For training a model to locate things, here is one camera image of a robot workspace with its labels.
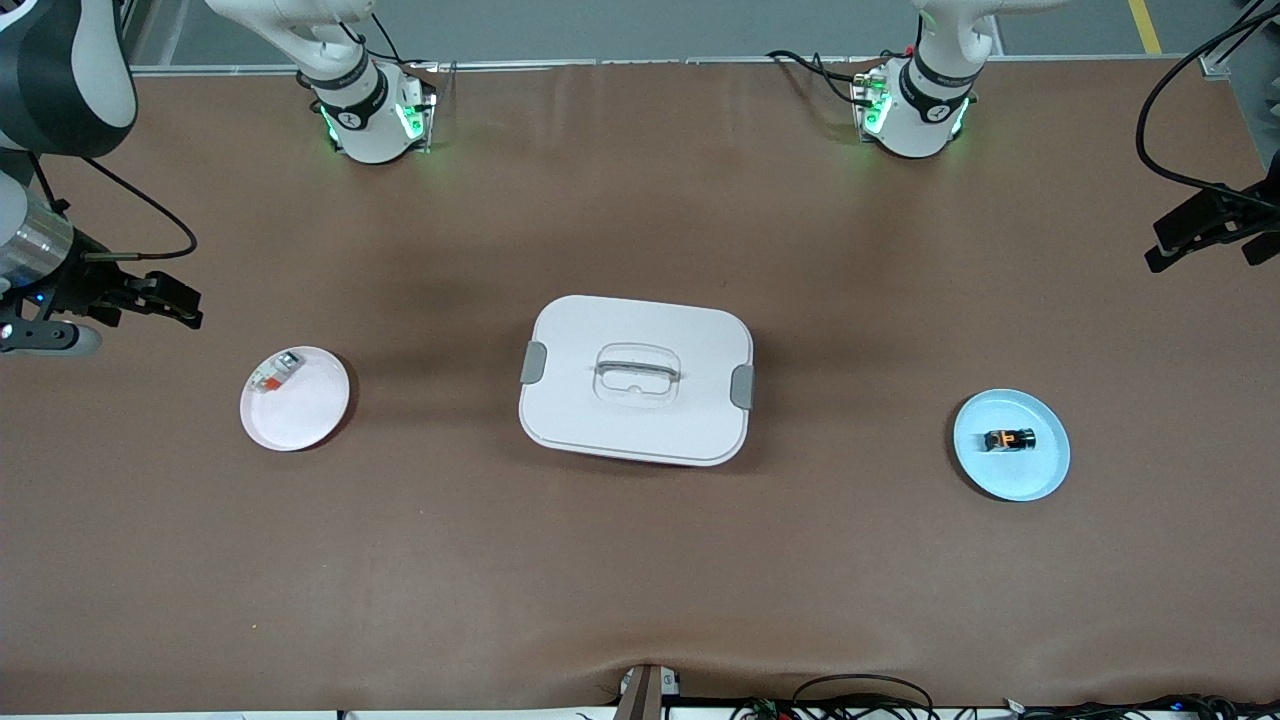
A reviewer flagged small white orange toy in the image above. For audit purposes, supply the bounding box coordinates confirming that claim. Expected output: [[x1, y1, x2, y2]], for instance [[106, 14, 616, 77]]
[[250, 352, 304, 394]]

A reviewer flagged brown camera mount bracket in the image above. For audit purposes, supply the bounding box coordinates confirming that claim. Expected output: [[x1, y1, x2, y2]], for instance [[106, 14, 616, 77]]
[[613, 663, 683, 720]]

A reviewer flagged light blue round plate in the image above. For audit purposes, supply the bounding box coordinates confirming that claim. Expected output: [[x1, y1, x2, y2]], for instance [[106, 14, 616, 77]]
[[952, 389, 1072, 503]]

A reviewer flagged black cable bundle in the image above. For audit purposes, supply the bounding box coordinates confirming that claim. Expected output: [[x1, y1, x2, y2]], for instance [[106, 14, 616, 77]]
[[1000, 695, 1280, 720]]

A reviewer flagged pink round plate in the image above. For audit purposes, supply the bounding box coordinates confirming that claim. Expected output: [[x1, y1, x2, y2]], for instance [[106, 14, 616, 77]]
[[240, 346, 352, 453]]

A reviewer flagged white lidded storage box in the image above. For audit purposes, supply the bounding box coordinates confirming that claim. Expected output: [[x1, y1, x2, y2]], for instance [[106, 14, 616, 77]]
[[518, 295, 755, 468]]

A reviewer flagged black arm base cable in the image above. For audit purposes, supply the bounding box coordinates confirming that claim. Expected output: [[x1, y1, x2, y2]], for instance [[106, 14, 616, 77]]
[[340, 8, 438, 73], [767, 48, 879, 107]]

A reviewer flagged black looped cable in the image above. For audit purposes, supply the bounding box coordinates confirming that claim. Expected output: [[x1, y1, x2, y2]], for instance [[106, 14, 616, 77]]
[[730, 673, 941, 720]]

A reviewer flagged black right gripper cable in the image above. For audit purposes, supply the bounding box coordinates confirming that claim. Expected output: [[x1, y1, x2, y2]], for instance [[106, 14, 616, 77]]
[[30, 150, 199, 264]]

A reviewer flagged aluminium table edge rail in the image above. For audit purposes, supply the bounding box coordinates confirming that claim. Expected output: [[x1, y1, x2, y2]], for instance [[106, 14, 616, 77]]
[[130, 55, 1233, 81]]

